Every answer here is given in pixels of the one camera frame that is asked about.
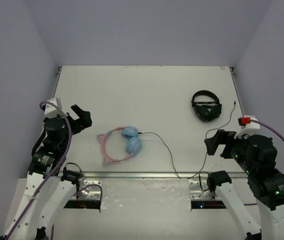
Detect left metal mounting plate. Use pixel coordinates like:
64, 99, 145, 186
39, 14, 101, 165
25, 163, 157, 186
71, 178, 102, 201

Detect black wrapped headphones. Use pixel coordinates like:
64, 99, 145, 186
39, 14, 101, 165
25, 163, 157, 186
191, 90, 222, 123

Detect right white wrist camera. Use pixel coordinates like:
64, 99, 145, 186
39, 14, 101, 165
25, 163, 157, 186
234, 115, 260, 139

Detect pink and blue cat-ear headphones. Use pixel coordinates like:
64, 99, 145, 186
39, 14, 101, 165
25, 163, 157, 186
97, 126, 142, 167

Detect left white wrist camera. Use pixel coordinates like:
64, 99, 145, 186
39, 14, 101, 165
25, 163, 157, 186
44, 97, 62, 119

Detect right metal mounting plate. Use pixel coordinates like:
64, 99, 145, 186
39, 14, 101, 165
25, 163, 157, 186
189, 179, 215, 201

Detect metal mounting plate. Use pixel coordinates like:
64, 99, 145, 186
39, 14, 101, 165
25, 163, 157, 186
71, 178, 102, 201
189, 179, 215, 201

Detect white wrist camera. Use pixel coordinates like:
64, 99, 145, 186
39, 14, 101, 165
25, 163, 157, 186
234, 115, 260, 139
44, 97, 62, 119

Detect thin black audio cable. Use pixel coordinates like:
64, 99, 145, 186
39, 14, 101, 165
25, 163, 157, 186
138, 100, 237, 180

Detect aluminium table edge rail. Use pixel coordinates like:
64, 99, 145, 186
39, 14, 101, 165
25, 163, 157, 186
82, 171, 247, 179

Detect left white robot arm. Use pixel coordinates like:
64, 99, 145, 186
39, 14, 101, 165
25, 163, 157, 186
0, 101, 92, 240

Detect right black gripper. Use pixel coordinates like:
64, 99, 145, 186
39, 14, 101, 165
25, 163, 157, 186
204, 129, 254, 175

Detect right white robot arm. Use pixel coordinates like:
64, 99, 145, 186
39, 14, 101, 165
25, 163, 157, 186
204, 129, 284, 240

